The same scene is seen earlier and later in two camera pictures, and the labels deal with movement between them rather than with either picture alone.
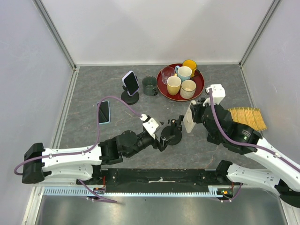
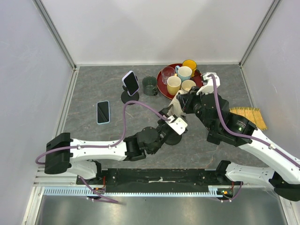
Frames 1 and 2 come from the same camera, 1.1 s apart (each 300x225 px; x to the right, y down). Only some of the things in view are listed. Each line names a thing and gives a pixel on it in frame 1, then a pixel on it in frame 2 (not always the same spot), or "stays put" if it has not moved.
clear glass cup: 166,72 stays put
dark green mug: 149,84 stays put
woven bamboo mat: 251,116 stays put
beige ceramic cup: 187,89 stays put
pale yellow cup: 173,85 stays put
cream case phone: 188,120 → 177,109
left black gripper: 161,145 → 164,112
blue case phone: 104,112 stays put
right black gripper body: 199,111 → 193,104
